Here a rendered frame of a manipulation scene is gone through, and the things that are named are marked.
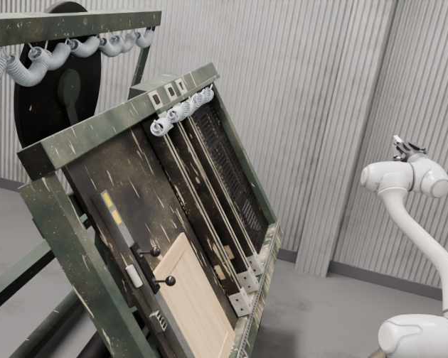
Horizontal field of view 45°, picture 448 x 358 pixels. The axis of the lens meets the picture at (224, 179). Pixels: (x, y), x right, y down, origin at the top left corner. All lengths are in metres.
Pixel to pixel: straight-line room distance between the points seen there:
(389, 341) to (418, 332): 0.09
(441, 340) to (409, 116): 3.31
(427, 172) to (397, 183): 0.12
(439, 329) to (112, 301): 0.99
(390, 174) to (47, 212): 1.13
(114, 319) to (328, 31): 3.48
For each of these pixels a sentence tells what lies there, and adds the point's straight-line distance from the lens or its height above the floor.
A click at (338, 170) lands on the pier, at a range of 4.78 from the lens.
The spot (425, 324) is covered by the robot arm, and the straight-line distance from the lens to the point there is 1.70.
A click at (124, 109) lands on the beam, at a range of 2.19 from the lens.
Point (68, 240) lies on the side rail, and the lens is 1.73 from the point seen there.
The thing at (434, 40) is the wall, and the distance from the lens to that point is 4.77.
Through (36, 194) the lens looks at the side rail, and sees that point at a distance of 1.72.
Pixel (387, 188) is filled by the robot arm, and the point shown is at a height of 1.87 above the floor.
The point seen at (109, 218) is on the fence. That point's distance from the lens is 1.93.
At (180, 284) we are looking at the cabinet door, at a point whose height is 1.24.
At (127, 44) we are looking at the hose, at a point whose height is 2.03.
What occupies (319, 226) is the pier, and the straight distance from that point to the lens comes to 4.97.
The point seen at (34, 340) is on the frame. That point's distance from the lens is 3.68.
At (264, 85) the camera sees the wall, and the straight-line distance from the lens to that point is 4.85.
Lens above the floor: 2.44
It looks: 20 degrees down
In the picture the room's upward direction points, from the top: 9 degrees clockwise
